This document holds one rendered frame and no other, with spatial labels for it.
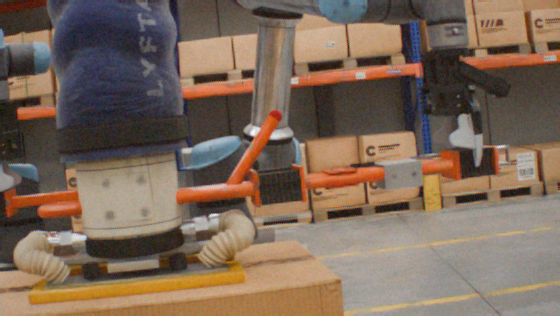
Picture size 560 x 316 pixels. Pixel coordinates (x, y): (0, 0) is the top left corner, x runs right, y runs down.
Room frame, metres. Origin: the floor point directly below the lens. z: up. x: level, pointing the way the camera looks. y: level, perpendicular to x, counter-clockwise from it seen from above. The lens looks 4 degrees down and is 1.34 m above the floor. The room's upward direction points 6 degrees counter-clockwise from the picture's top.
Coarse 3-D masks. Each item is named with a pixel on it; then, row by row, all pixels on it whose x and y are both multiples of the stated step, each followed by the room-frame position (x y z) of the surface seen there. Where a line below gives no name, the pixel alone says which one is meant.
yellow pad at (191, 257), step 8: (160, 256) 1.33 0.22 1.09; (192, 256) 1.32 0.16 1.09; (232, 256) 1.33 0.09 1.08; (80, 264) 1.31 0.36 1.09; (104, 264) 1.31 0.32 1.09; (160, 264) 1.32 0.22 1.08; (168, 264) 1.32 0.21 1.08; (72, 272) 1.29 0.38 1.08; (80, 272) 1.30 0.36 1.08; (104, 272) 1.30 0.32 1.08
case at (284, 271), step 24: (288, 240) 1.49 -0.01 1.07; (264, 264) 1.28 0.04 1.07; (288, 264) 1.25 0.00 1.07; (312, 264) 1.23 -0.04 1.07; (0, 288) 1.25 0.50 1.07; (24, 288) 1.24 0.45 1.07; (216, 288) 1.12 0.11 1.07; (240, 288) 1.11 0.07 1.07; (264, 288) 1.09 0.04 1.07; (288, 288) 1.10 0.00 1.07; (312, 288) 1.10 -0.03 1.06; (336, 288) 1.11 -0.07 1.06; (0, 312) 1.06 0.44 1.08; (24, 312) 1.05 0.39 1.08; (48, 312) 1.05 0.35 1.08; (72, 312) 1.05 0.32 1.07; (96, 312) 1.06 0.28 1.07; (120, 312) 1.06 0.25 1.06; (144, 312) 1.07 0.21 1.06; (168, 312) 1.07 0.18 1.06; (192, 312) 1.08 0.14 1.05; (216, 312) 1.08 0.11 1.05; (240, 312) 1.09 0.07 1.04; (264, 312) 1.09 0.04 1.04; (288, 312) 1.10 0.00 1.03; (312, 312) 1.10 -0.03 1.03; (336, 312) 1.10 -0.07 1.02
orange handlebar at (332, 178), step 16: (432, 160) 1.35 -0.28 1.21; (448, 160) 1.32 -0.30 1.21; (304, 176) 1.32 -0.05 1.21; (320, 176) 1.28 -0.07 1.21; (336, 176) 1.29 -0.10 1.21; (352, 176) 1.29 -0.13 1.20; (368, 176) 1.29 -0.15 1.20; (384, 176) 1.30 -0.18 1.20; (64, 192) 1.50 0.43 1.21; (192, 192) 1.25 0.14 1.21; (208, 192) 1.26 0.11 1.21; (224, 192) 1.26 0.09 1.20; (240, 192) 1.26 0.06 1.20; (48, 208) 1.22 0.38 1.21; (64, 208) 1.22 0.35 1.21; (80, 208) 1.23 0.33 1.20
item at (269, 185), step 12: (276, 168) 1.34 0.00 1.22; (288, 168) 1.35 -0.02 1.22; (300, 168) 1.27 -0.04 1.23; (252, 180) 1.27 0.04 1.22; (264, 180) 1.25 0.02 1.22; (276, 180) 1.25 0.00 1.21; (288, 180) 1.25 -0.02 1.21; (300, 180) 1.26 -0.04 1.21; (264, 192) 1.26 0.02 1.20; (276, 192) 1.26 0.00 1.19; (288, 192) 1.25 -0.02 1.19; (300, 192) 1.26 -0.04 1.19; (264, 204) 1.25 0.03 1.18
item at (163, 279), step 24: (96, 264) 1.16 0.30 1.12; (192, 264) 1.21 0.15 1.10; (240, 264) 1.20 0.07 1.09; (48, 288) 1.12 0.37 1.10; (72, 288) 1.12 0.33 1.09; (96, 288) 1.12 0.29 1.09; (120, 288) 1.12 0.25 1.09; (144, 288) 1.12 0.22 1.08; (168, 288) 1.13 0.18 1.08; (192, 288) 1.13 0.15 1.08
